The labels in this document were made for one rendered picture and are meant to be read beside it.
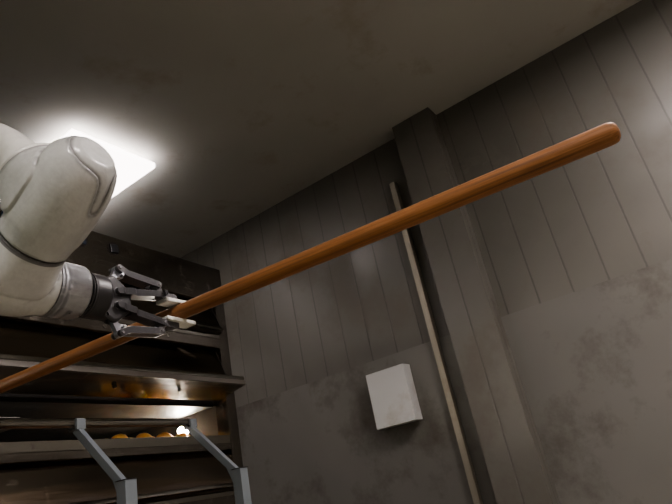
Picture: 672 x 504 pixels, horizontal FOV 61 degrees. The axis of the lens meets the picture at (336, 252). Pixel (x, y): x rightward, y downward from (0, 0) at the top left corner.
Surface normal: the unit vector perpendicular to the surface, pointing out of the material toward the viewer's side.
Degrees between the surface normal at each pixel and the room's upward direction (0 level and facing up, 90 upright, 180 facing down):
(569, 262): 90
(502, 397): 90
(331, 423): 90
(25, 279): 149
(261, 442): 90
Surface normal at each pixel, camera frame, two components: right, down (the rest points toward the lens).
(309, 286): -0.58, -0.22
